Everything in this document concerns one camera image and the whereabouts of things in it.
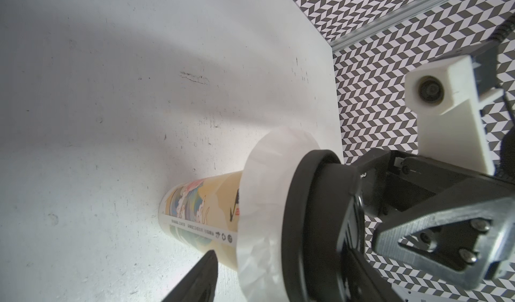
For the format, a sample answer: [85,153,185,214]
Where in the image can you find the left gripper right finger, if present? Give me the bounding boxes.
[342,248,402,302]

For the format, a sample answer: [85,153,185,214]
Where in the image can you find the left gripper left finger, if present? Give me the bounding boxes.
[162,250,219,302]

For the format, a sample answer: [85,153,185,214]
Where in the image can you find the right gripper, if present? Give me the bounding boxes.
[354,149,514,290]

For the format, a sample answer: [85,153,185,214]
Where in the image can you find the illustrated paper milk tea cup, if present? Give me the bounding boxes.
[158,171,242,271]

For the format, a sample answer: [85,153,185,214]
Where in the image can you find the black plastic cup lid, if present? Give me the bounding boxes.
[281,150,364,301]

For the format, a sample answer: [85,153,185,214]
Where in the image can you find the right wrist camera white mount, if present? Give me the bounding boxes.
[404,55,503,175]

